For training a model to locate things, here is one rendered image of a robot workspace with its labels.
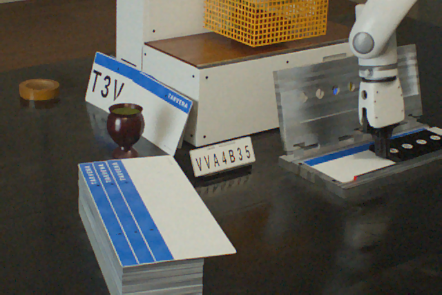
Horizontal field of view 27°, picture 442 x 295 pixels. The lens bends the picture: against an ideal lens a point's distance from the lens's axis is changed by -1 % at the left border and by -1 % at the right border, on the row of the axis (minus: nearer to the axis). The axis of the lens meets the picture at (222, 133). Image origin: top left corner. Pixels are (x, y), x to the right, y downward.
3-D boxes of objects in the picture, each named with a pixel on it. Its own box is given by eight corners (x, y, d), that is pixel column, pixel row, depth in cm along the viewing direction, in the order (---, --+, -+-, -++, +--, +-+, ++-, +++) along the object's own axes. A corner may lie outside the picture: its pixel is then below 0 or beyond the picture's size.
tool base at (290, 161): (344, 199, 188) (345, 182, 187) (277, 164, 203) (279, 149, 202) (478, 155, 214) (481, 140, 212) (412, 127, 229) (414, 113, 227)
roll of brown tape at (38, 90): (21, 87, 245) (20, 79, 244) (59, 87, 246) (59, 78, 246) (18, 100, 235) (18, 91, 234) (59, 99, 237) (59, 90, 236)
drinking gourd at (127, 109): (143, 164, 201) (144, 115, 197) (104, 162, 201) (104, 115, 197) (145, 148, 209) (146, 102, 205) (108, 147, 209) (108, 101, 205)
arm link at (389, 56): (391, 66, 193) (401, 60, 201) (388, 3, 190) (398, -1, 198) (353, 67, 196) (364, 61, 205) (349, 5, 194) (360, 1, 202)
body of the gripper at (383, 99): (374, 78, 194) (377, 130, 196) (407, 70, 200) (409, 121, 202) (349, 75, 200) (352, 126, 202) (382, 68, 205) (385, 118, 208)
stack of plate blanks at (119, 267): (202, 313, 146) (204, 257, 142) (121, 324, 142) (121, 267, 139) (144, 206, 182) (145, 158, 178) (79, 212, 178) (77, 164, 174)
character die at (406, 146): (415, 160, 203) (416, 155, 203) (383, 146, 211) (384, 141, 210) (429, 155, 206) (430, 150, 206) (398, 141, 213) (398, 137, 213)
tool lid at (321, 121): (277, 70, 197) (272, 70, 199) (288, 157, 200) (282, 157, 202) (415, 43, 223) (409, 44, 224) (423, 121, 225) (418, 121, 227)
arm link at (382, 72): (377, 68, 193) (378, 82, 194) (405, 62, 198) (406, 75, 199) (349, 65, 200) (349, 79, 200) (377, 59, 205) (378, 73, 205)
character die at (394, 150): (400, 164, 201) (401, 159, 200) (369, 150, 208) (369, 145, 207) (416, 160, 203) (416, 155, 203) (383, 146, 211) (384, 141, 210)
